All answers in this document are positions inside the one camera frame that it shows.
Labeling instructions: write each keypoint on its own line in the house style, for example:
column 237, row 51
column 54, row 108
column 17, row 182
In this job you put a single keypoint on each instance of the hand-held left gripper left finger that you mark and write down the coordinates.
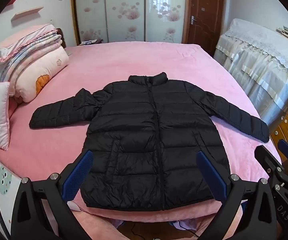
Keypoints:
column 77, row 177

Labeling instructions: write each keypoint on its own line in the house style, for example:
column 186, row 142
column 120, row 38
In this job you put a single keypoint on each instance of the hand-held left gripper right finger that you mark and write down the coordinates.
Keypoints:
column 211, row 177

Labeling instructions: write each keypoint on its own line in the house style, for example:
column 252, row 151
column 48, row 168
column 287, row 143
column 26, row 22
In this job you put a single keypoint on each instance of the black puffer jacket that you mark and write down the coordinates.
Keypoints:
column 139, row 130

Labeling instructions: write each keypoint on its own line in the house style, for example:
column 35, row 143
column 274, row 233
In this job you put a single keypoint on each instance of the cartoon print bed skirt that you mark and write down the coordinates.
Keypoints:
column 1, row 180

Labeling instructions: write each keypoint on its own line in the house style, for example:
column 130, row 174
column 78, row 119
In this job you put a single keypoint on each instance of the cream quilt with orange print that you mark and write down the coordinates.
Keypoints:
column 44, row 70

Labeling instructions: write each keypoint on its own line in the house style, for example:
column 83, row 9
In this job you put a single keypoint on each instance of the pink bed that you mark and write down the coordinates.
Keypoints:
column 159, row 60

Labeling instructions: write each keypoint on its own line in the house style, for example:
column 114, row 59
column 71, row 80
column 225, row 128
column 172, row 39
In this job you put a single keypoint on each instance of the dark wooden nightstand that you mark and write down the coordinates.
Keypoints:
column 90, row 42

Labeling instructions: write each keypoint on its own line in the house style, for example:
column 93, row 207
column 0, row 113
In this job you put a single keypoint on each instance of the pink frilled folded quilt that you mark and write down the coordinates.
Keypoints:
column 29, row 45

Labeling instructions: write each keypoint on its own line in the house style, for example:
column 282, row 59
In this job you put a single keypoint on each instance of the brown wooden door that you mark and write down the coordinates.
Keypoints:
column 204, row 30

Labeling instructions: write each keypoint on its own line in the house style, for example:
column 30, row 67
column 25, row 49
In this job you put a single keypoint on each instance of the floral sliding door wardrobe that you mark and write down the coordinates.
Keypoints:
column 124, row 10

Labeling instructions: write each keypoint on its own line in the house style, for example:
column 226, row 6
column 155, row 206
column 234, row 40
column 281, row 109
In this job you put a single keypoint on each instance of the pink wall shelf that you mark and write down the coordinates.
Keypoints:
column 25, row 13

